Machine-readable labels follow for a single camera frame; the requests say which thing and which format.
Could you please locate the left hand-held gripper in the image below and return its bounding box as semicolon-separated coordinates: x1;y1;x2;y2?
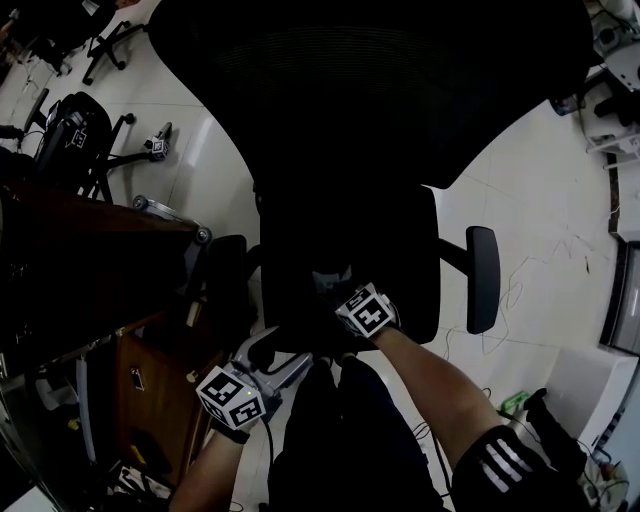
195;327;315;430

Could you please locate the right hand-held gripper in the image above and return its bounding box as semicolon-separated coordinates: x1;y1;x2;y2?
312;267;401;341

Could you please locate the black office chair seat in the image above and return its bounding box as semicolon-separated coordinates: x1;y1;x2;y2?
254;184;444;351

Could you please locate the person's right forearm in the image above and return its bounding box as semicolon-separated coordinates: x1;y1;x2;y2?
372;324;504;469

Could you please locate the person's left forearm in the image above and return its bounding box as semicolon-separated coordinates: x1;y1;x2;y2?
169;429;251;512

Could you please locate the black chair armrest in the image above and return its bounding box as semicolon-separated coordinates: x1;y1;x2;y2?
202;233;261;331
439;225;501;335

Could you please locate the wooden cabinet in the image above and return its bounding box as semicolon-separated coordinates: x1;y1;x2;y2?
114;299;226;489

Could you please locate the person's black clothing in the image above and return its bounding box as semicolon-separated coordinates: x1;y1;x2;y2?
267;349;586;512

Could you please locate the black pouch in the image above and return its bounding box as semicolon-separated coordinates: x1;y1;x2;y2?
128;428;174;476

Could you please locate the green packet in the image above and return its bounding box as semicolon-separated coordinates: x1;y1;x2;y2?
501;391;531;415

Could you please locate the black garment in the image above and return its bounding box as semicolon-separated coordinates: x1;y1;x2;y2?
523;387;590;474

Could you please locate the white box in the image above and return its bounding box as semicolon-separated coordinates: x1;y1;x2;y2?
544;344;640;451

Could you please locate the black mesh chair backrest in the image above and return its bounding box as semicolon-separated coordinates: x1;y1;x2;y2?
147;0;599;191

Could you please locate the spare hand-held gripper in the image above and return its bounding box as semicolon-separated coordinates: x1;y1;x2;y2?
44;109;91;151
143;121;174;164

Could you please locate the dark-framed glass door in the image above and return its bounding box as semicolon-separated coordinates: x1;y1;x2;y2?
599;238;640;357

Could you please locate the white metal rack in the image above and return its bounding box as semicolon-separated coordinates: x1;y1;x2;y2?
582;29;640;169

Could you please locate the black wrist strap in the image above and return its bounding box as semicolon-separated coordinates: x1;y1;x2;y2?
212;422;251;445

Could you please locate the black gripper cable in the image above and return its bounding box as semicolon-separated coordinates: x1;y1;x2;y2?
262;419;275;471

